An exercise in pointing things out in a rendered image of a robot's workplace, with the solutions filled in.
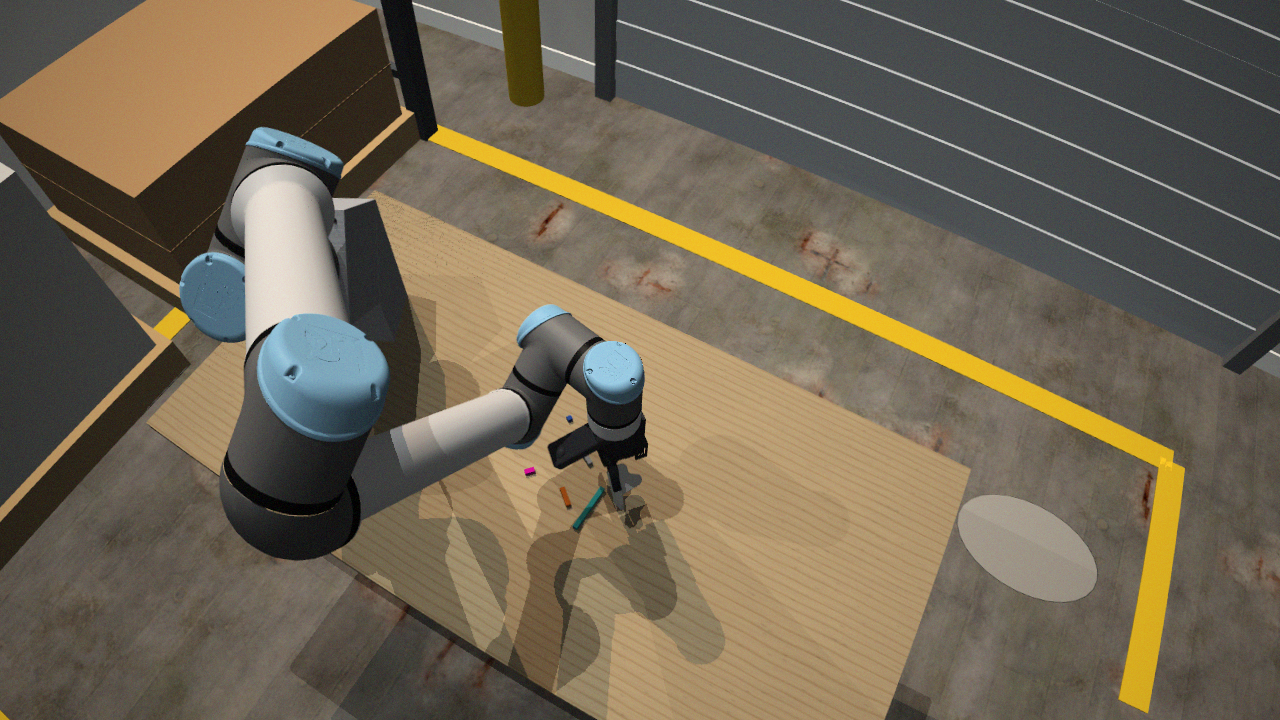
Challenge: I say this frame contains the turquoise rod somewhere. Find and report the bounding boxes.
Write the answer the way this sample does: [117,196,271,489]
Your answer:
[573,486,605,530]

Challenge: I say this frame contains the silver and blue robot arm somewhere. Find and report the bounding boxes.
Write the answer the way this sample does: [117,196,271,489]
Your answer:
[179,127,645,561]

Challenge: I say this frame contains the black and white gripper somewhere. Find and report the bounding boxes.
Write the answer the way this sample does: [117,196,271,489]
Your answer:
[596,414,648,510]

